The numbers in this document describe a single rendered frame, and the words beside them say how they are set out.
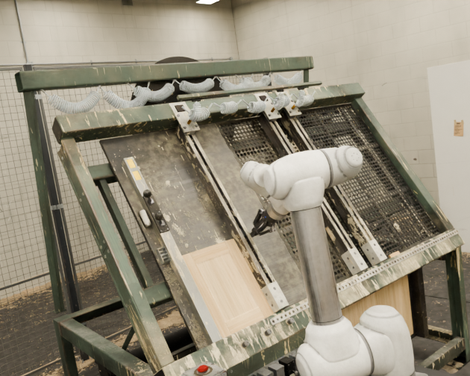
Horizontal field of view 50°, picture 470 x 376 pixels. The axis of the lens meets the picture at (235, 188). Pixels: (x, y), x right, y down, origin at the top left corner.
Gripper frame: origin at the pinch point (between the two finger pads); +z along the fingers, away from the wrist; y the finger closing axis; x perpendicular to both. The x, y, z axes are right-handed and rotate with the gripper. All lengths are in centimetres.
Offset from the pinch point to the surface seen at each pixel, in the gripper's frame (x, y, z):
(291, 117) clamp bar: -70, 62, 1
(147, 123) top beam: 26, 72, 0
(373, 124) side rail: -143, 49, 5
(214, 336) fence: 42, -36, 4
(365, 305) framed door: -76, -53, 36
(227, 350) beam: 40, -43, 3
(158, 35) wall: -281, 458, 323
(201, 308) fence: 42.0, -23.0, 4.0
